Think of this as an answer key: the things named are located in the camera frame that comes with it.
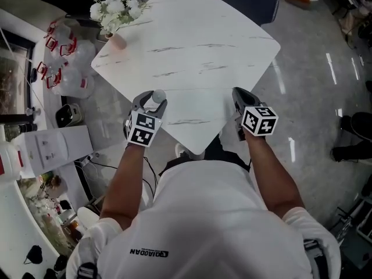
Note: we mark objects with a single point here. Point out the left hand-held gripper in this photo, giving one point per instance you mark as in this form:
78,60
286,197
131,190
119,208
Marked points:
142,129

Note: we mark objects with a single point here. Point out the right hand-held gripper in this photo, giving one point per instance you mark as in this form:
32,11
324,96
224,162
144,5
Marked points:
258,121

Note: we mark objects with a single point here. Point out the person's right forearm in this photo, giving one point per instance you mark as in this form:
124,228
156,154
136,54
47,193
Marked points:
273,179

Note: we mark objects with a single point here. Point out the person's left forearm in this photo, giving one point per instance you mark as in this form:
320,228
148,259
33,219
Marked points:
125,185

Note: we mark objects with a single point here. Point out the person's black trousers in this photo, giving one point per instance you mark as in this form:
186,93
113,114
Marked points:
226,153

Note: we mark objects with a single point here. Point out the person's white shoe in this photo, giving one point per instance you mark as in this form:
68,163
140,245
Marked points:
186,151

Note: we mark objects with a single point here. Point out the pink vase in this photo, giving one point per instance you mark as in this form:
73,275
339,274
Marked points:
117,42

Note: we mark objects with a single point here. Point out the white marble table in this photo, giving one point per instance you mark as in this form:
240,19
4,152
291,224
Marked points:
189,39

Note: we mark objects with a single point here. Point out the white plastic bags, red print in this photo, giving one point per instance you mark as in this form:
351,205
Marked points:
74,86

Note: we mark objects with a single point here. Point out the white power strip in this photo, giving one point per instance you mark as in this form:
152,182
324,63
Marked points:
88,159

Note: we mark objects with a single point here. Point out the small beige waste bin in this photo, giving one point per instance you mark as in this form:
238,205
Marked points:
68,115

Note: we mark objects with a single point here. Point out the white cardboard box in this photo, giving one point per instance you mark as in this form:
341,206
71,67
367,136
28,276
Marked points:
58,147

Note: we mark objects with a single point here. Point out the white flower bouquet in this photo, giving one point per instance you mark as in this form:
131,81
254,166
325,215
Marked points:
116,10

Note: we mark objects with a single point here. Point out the person's white shirt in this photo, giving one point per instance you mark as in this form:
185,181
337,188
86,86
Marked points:
203,219

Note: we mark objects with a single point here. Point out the white round stool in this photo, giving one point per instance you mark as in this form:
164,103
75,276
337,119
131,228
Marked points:
88,216

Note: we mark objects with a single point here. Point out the large clear water bottle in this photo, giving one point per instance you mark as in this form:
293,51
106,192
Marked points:
8,161

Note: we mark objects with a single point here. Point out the black face mask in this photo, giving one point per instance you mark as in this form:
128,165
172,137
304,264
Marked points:
27,275
33,256
61,262

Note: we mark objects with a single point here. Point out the black window frame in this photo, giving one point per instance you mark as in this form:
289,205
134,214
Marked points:
30,57

